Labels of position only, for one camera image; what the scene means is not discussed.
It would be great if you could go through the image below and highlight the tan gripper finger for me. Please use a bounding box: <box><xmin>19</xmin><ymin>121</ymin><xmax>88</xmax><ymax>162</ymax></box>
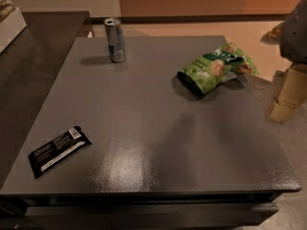
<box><xmin>261</xmin><ymin>22</ymin><xmax>284</xmax><ymax>45</ymax></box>
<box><xmin>269</xmin><ymin>62</ymin><xmax>307</xmax><ymax>123</ymax></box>

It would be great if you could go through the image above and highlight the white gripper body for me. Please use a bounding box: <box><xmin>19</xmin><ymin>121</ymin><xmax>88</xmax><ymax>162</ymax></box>
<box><xmin>279</xmin><ymin>0</ymin><xmax>307</xmax><ymax>64</ymax></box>

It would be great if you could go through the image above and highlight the black snack bar wrapper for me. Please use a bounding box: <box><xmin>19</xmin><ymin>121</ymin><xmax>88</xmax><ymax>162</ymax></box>
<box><xmin>28</xmin><ymin>126</ymin><xmax>91</xmax><ymax>178</ymax></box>

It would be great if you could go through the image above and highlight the snack bag on box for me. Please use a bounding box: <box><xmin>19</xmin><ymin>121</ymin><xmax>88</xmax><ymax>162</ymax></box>
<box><xmin>0</xmin><ymin>0</ymin><xmax>14</xmax><ymax>22</ymax></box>

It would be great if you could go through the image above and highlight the white box on counter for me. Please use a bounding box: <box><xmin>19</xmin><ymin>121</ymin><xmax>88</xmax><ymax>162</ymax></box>
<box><xmin>0</xmin><ymin>8</ymin><xmax>27</xmax><ymax>54</ymax></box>

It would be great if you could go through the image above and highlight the green rice chip bag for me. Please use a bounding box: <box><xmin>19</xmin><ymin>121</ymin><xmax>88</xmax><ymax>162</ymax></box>
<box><xmin>177</xmin><ymin>43</ymin><xmax>259</xmax><ymax>97</ymax></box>

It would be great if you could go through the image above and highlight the silver blue redbull can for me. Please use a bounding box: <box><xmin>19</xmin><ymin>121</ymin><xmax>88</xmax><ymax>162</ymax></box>
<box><xmin>104</xmin><ymin>17</ymin><xmax>126</xmax><ymax>62</ymax></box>

